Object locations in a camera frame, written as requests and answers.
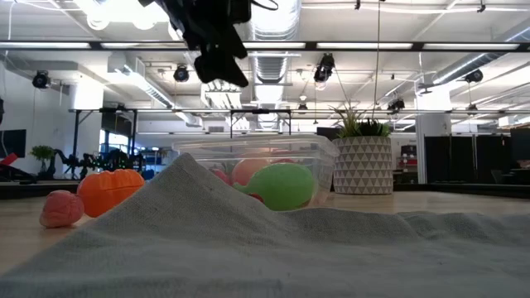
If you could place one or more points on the silver air duct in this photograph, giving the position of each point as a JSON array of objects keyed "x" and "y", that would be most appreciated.
[{"x": 273, "y": 29}]

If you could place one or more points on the black monitor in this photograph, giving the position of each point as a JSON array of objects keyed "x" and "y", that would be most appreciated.
[{"x": 12, "y": 142}]

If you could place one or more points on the red toy bell pepper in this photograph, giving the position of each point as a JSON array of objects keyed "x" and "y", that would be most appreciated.
[{"x": 283, "y": 160}]

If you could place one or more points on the black ceiling spotlight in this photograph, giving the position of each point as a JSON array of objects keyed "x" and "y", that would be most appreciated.
[
  {"x": 181, "y": 74},
  {"x": 396, "y": 105},
  {"x": 474, "y": 76},
  {"x": 40, "y": 80},
  {"x": 325, "y": 66}
]

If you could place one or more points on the black background robot arm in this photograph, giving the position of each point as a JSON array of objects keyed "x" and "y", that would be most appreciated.
[{"x": 112, "y": 161}]

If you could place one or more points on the potted succulent in patterned pot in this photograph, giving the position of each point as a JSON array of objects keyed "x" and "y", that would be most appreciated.
[{"x": 363, "y": 165}]

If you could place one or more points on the small pink toy fruit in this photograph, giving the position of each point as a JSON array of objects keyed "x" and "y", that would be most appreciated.
[{"x": 61, "y": 209}]

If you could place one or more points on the gray folded cloth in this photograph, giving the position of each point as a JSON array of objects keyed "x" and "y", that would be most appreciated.
[{"x": 248, "y": 256}]

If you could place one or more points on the red background object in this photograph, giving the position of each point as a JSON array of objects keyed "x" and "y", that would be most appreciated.
[{"x": 8, "y": 159}]

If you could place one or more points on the overhead light bar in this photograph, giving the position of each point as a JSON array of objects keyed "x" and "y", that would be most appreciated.
[{"x": 417, "y": 46}]

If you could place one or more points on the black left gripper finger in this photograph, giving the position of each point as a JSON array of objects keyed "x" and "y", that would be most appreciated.
[
  {"x": 238, "y": 45},
  {"x": 219, "y": 70}
]

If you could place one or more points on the toy peach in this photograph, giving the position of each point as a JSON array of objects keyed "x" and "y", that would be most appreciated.
[{"x": 248, "y": 170}]

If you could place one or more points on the small green background plant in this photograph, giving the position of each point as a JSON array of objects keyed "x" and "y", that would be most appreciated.
[{"x": 41, "y": 152}]

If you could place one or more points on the green toy pear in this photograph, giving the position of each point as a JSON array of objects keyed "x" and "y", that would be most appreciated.
[{"x": 285, "y": 186}]

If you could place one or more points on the orange toy pumpkin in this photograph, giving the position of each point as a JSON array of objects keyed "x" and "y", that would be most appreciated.
[{"x": 107, "y": 192}]

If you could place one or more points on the clear plastic tupperware container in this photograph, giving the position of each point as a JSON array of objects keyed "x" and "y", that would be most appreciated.
[{"x": 310, "y": 149}]

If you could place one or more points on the black partition wall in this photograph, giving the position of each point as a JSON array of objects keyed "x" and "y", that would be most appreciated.
[{"x": 455, "y": 159}]

